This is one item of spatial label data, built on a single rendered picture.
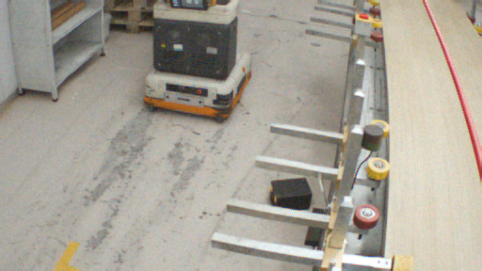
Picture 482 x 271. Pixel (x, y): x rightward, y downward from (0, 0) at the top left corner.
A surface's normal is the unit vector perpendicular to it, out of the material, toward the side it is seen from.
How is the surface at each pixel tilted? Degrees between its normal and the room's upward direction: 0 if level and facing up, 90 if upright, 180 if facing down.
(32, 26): 90
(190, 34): 90
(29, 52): 90
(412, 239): 0
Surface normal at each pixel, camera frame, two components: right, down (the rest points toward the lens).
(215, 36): -0.26, 0.52
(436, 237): 0.04, -0.83
